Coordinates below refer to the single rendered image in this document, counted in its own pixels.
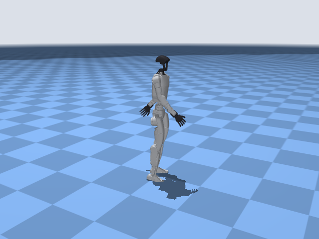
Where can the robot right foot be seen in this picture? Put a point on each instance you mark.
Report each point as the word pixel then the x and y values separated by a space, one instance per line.
pixel 156 179

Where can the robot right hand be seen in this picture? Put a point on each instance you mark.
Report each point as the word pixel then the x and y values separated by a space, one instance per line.
pixel 179 118

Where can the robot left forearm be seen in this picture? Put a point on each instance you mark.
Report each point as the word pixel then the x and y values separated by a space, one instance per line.
pixel 151 103

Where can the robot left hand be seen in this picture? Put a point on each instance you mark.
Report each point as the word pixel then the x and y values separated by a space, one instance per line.
pixel 146 109

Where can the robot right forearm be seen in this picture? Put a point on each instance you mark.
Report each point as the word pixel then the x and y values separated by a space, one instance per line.
pixel 166 105

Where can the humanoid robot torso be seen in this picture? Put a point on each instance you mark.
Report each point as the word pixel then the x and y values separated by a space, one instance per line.
pixel 164 86

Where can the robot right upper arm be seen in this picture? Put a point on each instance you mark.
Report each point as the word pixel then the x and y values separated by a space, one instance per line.
pixel 156 82

